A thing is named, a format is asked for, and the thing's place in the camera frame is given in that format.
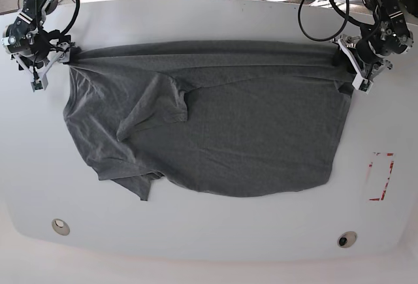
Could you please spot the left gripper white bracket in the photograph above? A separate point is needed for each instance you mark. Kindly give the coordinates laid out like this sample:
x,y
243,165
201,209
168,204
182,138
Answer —
x,y
365,63

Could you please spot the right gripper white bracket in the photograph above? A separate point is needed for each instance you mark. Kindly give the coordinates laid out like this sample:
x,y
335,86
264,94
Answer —
x,y
36,66

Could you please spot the grey T-shirt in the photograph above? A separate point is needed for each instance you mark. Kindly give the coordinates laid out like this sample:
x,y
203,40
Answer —
x,y
228,118

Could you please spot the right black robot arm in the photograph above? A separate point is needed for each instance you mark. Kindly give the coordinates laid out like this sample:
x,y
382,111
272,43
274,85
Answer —
x,y
34,49

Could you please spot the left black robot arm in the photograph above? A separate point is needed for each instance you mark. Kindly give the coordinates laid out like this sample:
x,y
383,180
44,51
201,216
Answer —
x,y
389,33

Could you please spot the red tape rectangle marking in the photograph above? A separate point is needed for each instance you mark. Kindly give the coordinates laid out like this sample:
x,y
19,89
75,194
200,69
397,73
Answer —
x,y
379,173

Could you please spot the left round table grommet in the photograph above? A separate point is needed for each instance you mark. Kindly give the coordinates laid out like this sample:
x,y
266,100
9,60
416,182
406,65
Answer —
x,y
60,227

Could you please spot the round table grommet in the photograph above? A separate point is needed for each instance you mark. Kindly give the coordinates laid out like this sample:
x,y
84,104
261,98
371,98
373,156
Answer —
x,y
347,239
60,227

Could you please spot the right round table grommet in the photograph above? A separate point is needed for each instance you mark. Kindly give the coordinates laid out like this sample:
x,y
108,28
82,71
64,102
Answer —
x,y
347,239

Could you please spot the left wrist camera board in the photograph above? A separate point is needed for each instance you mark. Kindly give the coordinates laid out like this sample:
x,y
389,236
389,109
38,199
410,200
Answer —
x,y
362,85

